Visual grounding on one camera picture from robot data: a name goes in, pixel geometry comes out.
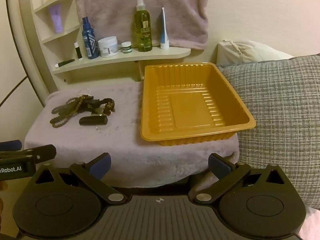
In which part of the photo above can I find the brown bead necklace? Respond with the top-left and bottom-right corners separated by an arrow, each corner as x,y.
51,94 -> 91,128

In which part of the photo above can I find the grey checked pillow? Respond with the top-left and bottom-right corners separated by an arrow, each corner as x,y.
217,54 -> 320,208

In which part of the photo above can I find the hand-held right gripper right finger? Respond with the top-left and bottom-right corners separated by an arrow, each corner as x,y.
189,153 -> 288,204

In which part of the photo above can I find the white cream jar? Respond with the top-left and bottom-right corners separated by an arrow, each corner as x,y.
98,36 -> 119,58

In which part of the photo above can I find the pink fuzzy blanket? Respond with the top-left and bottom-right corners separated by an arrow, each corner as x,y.
24,82 -> 240,188

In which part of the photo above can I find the small black white bottle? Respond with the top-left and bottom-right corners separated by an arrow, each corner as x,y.
74,42 -> 83,60

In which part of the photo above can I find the purple tube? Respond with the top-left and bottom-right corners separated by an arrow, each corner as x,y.
48,4 -> 63,34

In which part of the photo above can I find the pink hanging towel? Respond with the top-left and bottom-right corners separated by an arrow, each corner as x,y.
72,0 -> 209,50

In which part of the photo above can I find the blue and white tube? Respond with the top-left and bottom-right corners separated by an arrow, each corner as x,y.
160,7 -> 170,50

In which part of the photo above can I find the green spray bottle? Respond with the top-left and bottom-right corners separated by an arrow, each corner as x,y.
134,0 -> 153,52

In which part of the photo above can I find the cream pillow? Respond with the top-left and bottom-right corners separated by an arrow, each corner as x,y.
216,39 -> 296,67

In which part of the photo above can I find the black strap bracelet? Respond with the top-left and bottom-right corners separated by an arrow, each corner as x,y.
84,97 -> 107,111

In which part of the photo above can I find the dark red bead bracelet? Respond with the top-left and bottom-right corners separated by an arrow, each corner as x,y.
99,98 -> 116,113

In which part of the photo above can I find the yellow plastic tray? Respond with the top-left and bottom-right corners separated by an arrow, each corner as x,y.
140,62 -> 257,147

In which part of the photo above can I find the black tube with white cap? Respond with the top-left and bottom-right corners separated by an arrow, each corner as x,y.
55,59 -> 75,68

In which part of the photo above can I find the blue spray bottle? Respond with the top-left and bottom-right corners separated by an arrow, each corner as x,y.
82,17 -> 99,60

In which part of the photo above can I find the thin black cable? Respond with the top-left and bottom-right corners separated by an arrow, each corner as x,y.
0,76 -> 28,106

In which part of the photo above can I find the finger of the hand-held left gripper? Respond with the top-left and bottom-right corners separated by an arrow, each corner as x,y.
0,144 -> 57,165
0,140 -> 22,152

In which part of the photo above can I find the cream corner shelf unit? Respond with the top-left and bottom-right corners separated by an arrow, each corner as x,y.
17,0 -> 192,83

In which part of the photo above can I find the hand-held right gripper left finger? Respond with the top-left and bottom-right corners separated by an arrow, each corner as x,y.
32,153 -> 127,205

